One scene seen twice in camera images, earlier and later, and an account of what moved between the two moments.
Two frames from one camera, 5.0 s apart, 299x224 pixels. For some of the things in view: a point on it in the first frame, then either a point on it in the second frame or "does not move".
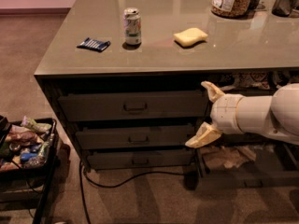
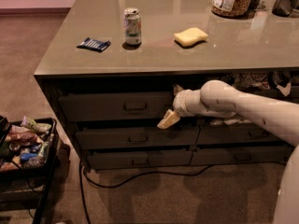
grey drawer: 135,105 does not move
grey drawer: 131,159 does not move
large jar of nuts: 233,1 does not move
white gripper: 224,113 -> 178,104
